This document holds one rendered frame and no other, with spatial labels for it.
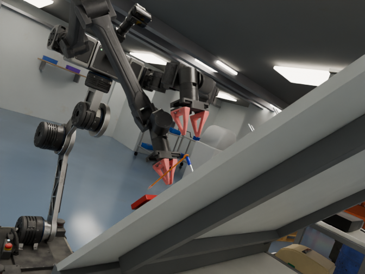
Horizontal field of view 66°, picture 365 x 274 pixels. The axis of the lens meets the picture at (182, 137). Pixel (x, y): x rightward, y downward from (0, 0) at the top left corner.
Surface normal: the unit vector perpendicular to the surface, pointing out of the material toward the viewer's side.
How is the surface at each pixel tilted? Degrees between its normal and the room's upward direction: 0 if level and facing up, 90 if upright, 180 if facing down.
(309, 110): 129
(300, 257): 90
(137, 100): 76
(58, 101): 90
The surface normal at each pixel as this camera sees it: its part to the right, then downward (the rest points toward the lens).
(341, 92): 0.31, 0.81
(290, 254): -0.60, -0.18
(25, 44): 0.60, 0.27
